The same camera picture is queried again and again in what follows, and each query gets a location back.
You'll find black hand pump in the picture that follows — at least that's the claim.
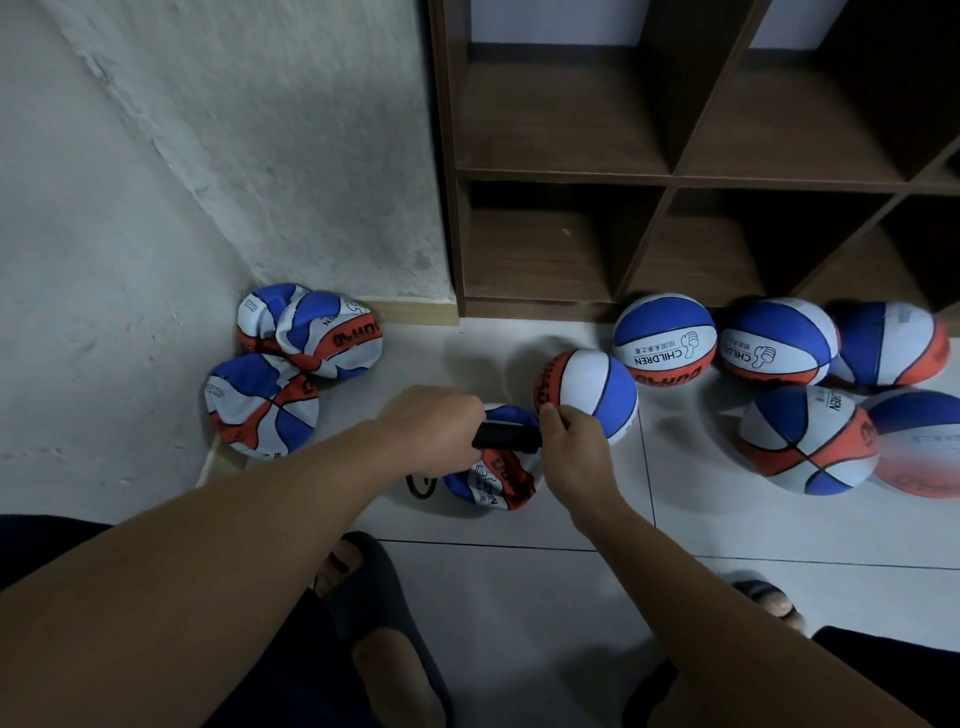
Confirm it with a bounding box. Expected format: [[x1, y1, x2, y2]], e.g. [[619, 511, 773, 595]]
[[405, 420, 546, 503]]

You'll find person's right hand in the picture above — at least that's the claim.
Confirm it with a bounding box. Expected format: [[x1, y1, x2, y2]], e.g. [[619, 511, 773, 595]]
[[535, 402, 626, 530]]

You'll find person's left hand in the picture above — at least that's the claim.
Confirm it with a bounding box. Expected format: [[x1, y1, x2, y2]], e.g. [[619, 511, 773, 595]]
[[367, 385, 489, 483]]

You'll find blue white red basketball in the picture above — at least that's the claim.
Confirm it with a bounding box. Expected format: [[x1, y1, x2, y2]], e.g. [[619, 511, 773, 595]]
[[829, 300, 953, 390], [735, 384, 882, 498], [717, 297, 842, 387], [442, 402, 543, 513], [865, 388, 960, 501], [277, 291, 386, 383], [610, 292, 720, 389], [235, 282, 309, 356], [535, 348, 641, 446], [202, 352, 321, 461]]

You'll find person's left forearm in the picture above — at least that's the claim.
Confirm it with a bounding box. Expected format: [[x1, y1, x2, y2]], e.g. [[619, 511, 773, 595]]
[[0, 435, 414, 728]]

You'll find person's right forearm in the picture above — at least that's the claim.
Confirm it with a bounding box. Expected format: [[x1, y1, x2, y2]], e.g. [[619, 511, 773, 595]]
[[573, 492, 960, 728]]

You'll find person's left foot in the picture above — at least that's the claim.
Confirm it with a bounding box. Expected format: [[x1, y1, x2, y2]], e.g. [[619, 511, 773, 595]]
[[318, 540, 449, 728]]

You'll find brown wooden cubby shelf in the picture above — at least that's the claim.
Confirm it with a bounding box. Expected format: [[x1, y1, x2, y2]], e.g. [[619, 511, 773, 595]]
[[427, 0, 960, 338]]

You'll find black sandal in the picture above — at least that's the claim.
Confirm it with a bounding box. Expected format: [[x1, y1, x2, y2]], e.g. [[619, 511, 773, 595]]
[[312, 529, 459, 728], [732, 576, 812, 635]]

